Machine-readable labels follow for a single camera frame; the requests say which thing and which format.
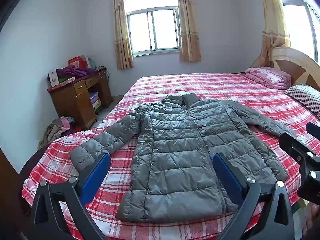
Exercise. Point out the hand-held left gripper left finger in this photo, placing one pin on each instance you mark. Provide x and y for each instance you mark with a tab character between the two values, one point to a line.
98	172

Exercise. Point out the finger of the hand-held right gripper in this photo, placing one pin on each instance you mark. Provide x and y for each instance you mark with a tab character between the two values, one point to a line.
315	130
293	146

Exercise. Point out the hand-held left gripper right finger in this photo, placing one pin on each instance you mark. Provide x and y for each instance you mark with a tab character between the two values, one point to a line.
226	175

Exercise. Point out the gray puffer jacket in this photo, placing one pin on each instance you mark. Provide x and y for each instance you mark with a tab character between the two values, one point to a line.
175	155

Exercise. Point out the pile of clothes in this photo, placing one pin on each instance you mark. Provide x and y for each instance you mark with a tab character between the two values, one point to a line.
56	131

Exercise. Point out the person's right hand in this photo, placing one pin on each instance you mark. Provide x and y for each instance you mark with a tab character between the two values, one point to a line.
311	220

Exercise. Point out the striped pillow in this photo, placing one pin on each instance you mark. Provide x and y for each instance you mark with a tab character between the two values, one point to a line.
306	97

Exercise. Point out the dark wooden footboard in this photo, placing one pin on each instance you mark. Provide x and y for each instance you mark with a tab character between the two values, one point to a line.
30	162

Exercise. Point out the pink folded quilt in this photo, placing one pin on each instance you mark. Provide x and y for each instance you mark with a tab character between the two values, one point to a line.
268	78

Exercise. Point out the stack of boxes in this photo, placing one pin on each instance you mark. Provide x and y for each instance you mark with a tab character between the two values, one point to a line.
95	102

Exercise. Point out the wooden desk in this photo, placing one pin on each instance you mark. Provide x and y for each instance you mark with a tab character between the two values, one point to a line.
72	102

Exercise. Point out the wooden headboard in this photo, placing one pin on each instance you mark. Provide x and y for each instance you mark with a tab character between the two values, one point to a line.
287	60

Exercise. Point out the bed with red plaid sheet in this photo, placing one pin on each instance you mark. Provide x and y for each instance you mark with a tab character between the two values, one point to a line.
225	92

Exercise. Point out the red flat box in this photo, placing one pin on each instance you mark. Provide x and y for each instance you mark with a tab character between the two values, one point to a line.
53	88

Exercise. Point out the pink flat box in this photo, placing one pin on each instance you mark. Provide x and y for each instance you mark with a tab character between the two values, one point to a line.
66	80

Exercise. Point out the large bright window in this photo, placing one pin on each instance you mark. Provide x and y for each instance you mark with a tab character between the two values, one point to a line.
300	30

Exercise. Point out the purple clothing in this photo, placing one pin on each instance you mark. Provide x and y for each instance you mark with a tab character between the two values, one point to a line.
72	72

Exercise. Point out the white printed box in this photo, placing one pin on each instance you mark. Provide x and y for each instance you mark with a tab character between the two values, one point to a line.
53	78

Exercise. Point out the teal bottle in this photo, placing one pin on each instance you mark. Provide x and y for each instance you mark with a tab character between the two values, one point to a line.
91	62

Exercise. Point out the red cardboard box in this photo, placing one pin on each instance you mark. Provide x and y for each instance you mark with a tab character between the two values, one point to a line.
76	61

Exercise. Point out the sliding window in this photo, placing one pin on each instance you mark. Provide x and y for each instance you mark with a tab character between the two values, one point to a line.
152	30

